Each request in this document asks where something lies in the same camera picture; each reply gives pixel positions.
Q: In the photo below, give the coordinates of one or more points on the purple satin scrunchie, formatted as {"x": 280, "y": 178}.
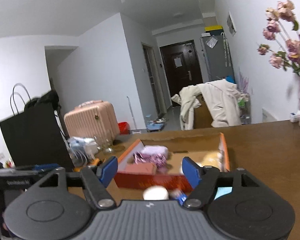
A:
{"x": 159, "y": 160}

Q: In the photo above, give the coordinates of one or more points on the blue tissue packet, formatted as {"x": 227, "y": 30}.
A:
{"x": 179, "y": 196}

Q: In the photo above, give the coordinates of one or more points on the red bucket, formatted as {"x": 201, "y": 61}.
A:
{"x": 124, "y": 128}

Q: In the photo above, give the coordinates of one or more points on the pink striped sponge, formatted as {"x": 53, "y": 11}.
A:
{"x": 139, "y": 168}

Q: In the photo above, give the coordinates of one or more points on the clear glass vase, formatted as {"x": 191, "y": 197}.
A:
{"x": 104, "y": 142}

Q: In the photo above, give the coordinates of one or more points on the brown wooden chair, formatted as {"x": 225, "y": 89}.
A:
{"x": 202, "y": 116}

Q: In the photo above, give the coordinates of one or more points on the dark entrance door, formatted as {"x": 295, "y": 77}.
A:
{"x": 182, "y": 66}

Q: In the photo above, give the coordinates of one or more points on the yellow box on refrigerator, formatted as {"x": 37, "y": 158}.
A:
{"x": 213, "y": 28}

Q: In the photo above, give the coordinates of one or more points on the small white box by vase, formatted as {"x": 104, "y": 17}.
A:
{"x": 295, "y": 117}

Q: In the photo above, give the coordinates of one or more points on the dried pink rose bouquet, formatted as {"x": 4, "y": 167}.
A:
{"x": 283, "y": 28}

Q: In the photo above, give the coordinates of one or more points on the white round sponge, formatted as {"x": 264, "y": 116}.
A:
{"x": 156, "y": 193}

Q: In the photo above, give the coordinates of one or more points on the red cardboard pumpkin box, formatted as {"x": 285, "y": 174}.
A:
{"x": 179, "y": 147}

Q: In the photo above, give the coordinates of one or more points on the lilac towel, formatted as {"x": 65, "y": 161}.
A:
{"x": 155, "y": 150}

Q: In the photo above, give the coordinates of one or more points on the light blue fluffy puff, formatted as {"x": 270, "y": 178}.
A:
{"x": 221, "y": 191}

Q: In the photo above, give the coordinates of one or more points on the grey refrigerator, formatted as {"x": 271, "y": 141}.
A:
{"x": 217, "y": 56}

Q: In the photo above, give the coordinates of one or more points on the beige jacket on chair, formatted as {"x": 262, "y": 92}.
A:
{"x": 221, "y": 98}

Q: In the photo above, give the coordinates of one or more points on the yellow white plush hamster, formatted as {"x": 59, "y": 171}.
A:
{"x": 213, "y": 159}

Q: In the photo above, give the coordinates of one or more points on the pink hard-shell suitcase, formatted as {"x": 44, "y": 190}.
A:
{"x": 92, "y": 119}

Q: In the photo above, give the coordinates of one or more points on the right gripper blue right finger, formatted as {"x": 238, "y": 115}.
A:
{"x": 203, "y": 181}

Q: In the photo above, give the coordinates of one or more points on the black paper shopping bag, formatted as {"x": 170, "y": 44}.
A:
{"x": 33, "y": 137}

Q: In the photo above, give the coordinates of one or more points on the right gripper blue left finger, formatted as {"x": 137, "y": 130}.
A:
{"x": 95, "y": 182}

